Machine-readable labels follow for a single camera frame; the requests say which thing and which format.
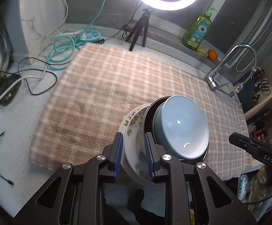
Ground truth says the light blue ceramic bowl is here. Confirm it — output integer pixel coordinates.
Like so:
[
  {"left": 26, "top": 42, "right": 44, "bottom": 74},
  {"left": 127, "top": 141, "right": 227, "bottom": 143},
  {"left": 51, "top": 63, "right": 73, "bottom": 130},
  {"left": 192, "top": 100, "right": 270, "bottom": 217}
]
[{"left": 153, "top": 95, "right": 210, "bottom": 161}]

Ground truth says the white plate pink flower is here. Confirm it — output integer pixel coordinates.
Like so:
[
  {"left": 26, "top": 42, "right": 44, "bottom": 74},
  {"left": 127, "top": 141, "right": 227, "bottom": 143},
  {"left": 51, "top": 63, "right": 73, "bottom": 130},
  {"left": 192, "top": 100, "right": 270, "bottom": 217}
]
[{"left": 118, "top": 103, "right": 151, "bottom": 188}]

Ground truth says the large stainless steel bowl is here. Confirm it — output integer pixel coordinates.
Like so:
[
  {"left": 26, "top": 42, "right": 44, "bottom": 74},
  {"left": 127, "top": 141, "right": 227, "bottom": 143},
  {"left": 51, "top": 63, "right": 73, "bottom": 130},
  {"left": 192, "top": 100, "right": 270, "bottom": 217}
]
[{"left": 141, "top": 96, "right": 209, "bottom": 165}]

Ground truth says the chrome kitchen faucet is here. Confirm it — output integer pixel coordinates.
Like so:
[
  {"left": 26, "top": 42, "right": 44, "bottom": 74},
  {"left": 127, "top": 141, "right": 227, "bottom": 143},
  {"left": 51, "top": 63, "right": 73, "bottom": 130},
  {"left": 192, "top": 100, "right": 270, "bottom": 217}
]
[{"left": 203, "top": 43, "right": 259, "bottom": 94}]

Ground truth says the wooden shelf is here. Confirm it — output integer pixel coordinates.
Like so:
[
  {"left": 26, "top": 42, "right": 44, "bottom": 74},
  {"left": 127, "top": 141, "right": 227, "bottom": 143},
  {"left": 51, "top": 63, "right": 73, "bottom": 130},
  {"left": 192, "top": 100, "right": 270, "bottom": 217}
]
[{"left": 244, "top": 92, "right": 272, "bottom": 121}]

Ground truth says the knife holder with scissors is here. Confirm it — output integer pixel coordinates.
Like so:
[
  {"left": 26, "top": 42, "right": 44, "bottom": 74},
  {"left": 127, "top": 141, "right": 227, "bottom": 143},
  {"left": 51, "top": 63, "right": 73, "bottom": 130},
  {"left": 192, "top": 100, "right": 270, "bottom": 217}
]
[{"left": 241, "top": 68, "right": 272, "bottom": 113}]

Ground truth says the plaid tablecloth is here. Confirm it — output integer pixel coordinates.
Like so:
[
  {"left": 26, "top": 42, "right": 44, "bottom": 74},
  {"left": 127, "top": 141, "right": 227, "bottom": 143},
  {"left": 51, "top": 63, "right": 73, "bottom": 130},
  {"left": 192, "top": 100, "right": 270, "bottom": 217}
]
[{"left": 29, "top": 43, "right": 252, "bottom": 180}]

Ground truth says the orange fruit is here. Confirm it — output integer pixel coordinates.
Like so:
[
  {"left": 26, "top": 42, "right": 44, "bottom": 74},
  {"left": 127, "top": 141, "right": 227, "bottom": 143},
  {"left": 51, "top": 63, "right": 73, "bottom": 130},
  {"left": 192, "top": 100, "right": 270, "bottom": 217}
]
[{"left": 207, "top": 49, "right": 218, "bottom": 61}]

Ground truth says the yellow sponge cloth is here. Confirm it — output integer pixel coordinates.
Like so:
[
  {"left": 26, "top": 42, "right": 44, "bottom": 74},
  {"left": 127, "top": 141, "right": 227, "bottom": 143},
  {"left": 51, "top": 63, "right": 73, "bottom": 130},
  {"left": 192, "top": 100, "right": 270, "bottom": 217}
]
[{"left": 196, "top": 45, "right": 208, "bottom": 57}]

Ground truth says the green dish soap bottle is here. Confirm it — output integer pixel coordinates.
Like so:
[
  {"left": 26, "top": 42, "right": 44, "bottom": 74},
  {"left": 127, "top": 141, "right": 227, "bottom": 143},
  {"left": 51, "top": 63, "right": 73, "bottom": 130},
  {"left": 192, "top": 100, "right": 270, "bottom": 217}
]
[{"left": 182, "top": 6, "right": 217, "bottom": 50}]

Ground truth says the teal cable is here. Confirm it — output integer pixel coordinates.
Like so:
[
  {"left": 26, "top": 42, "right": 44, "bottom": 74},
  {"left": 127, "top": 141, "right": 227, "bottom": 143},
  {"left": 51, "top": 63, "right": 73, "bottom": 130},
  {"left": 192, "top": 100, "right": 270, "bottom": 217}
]
[{"left": 46, "top": 0, "right": 111, "bottom": 70}]

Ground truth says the teal cable reel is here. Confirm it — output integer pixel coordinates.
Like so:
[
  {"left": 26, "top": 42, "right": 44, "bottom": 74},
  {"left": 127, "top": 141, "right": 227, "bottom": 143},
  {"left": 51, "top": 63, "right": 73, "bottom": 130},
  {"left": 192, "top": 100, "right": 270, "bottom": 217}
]
[{"left": 79, "top": 29, "right": 101, "bottom": 43}]

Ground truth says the white cable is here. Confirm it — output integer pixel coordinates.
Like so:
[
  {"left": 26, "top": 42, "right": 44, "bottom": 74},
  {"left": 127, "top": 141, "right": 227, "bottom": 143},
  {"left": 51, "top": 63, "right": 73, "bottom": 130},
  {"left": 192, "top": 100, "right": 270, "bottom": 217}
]
[{"left": 0, "top": 0, "right": 85, "bottom": 104}]

